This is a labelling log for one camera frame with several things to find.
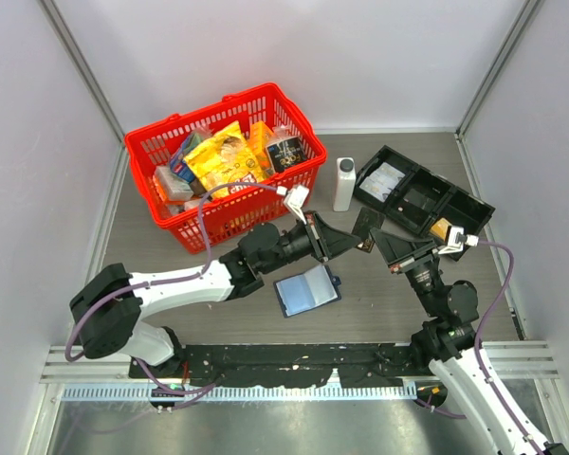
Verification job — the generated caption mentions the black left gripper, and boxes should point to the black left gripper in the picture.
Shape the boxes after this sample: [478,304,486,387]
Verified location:
[260,210,361,275]

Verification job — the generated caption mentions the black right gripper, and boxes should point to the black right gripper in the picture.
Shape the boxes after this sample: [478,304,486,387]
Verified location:
[369,227,443,316]

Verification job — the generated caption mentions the blue leather card holder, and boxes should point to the blue leather card holder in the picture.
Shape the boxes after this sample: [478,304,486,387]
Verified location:
[273,264,341,318]

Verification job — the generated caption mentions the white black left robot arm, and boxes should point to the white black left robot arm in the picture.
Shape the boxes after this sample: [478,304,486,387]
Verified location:
[69,210,360,377]

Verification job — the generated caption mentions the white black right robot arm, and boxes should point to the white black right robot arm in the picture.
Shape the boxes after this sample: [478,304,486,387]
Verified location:
[370,226,567,454]

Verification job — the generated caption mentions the gold card in tray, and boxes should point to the gold card in tray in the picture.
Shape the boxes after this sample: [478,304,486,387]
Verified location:
[429,218,452,242]

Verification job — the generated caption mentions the black cards in tray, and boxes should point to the black cards in tray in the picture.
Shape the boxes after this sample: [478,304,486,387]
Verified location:
[399,188,438,213]

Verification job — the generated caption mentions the white cards in tray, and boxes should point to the white cards in tray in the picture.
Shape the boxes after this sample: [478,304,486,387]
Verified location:
[359,162,405,202]

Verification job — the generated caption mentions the white bottle grey cap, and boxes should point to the white bottle grey cap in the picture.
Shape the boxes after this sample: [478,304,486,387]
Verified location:
[333,157,356,212]

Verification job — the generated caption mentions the black compartment tray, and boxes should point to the black compartment tray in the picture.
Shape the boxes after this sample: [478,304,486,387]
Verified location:
[354,146,495,246]

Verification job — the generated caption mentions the black wrapped roll package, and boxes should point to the black wrapped roll package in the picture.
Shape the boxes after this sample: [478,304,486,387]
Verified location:
[265,126,307,173]

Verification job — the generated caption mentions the red plastic shopping basket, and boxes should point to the red plastic shopping basket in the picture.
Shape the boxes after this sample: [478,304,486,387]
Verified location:
[124,82,327,253]

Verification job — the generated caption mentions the orange snack box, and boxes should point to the orange snack box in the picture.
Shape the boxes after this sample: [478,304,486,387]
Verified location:
[248,120,273,175]

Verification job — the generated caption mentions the yellow Lays chips bag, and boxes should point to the yellow Lays chips bag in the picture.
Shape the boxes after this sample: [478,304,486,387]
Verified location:
[185,121,266,190]

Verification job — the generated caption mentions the white sponge pack lower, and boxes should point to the white sponge pack lower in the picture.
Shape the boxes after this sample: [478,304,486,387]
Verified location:
[167,197,201,216]

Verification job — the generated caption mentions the white sponge pack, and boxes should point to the white sponge pack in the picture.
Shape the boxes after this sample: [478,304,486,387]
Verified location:
[167,197,201,216]
[153,166,194,204]

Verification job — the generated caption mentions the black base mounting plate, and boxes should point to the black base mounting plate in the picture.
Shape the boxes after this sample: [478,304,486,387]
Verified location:
[150,341,461,389]

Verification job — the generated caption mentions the white sponge pack upper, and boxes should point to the white sponge pack upper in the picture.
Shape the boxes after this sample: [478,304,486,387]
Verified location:
[153,166,194,204]

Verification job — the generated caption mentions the blue Vileda sponge pack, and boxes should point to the blue Vileda sponge pack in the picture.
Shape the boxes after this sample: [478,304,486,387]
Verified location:
[169,132,203,183]

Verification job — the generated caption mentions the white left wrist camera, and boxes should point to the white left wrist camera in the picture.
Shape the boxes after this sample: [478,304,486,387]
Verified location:
[284,185,309,224]

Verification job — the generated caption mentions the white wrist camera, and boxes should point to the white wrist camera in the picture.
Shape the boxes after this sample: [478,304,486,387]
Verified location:
[438,226,479,255]
[284,185,309,224]

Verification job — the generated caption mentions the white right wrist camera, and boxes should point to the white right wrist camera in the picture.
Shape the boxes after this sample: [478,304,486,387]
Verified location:
[438,226,479,255]

